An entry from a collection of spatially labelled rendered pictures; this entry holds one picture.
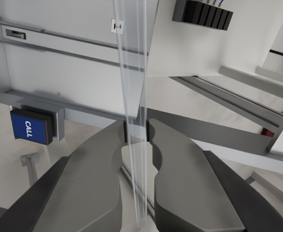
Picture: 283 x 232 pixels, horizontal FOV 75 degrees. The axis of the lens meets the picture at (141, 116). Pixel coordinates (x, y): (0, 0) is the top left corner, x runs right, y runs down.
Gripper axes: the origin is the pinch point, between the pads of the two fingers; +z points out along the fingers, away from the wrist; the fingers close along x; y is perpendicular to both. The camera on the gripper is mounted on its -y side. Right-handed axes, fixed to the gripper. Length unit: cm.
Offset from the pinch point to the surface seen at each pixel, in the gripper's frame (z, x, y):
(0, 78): 14.1, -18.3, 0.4
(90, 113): 11.9, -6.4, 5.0
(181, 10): 40.1, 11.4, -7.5
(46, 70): 14.3, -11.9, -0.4
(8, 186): 73, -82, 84
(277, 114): 27.1, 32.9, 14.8
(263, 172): 293, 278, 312
